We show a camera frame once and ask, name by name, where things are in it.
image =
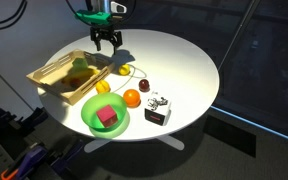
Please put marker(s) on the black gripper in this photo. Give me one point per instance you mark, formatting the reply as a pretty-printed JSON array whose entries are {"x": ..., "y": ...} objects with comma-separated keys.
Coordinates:
[{"x": 105, "y": 34}]

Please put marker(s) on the yellow toy lemon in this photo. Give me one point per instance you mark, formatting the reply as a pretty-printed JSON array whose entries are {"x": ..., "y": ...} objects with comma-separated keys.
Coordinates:
[{"x": 124, "y": 69}]

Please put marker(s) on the light green cube block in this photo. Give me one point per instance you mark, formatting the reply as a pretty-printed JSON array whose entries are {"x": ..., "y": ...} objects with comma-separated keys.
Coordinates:
[{"x": 80, "y": 63}]

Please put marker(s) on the yellow toy banana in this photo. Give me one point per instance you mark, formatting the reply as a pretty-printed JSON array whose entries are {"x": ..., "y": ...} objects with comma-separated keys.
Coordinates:
[{"x": 80, "y": 75}]

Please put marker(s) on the yellow-orange round toy fruit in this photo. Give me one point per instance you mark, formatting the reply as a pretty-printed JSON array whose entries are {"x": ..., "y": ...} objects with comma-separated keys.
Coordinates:
[{"x": 102, "y": 86}]

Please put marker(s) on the red toy strawberry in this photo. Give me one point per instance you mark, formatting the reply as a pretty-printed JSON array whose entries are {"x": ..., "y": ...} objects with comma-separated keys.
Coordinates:
[{"x": 74, "y": 82}]

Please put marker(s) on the dark red toy plum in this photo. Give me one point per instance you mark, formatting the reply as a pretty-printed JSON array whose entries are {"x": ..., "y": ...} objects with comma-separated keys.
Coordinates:
[{"x": 144, "y": 85}]

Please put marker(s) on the orange toy fruit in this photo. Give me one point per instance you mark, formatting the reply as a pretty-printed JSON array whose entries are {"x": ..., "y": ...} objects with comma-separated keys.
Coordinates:
[{"x": 131, "y": 97}]

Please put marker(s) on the light wooden tray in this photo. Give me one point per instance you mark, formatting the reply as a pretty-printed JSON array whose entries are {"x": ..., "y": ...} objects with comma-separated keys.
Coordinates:
[{"x": 55, "y": 85}]

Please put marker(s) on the green translucent plastic bowl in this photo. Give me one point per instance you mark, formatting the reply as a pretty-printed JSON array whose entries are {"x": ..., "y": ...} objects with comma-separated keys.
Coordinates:
[{"x": 90, "y": 111}]

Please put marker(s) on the pink cube block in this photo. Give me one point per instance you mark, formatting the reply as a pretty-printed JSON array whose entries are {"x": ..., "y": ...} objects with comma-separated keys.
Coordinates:
[{"x": 106, "y": 116}]

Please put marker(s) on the black white patterned soft cube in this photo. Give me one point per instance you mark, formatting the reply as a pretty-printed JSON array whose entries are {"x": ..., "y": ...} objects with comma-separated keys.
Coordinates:
[{"x": 157, "y": 108}]

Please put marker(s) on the dark blue clamp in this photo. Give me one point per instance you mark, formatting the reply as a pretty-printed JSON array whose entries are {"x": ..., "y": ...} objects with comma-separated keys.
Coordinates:
[{"x": 69, "y": 156}]

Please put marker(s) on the white table base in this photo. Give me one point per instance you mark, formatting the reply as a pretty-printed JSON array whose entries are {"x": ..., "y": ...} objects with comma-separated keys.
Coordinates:
[{"x": 174, "y": 142}]

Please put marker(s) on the purple clamp with orange tip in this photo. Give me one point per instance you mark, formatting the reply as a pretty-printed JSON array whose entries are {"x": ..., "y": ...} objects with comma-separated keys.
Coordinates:
[{"x": 27, "y": 160}]

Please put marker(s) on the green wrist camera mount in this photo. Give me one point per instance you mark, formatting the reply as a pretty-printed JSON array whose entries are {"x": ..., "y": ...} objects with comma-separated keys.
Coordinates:
[{"x": 92, "y": 16}]

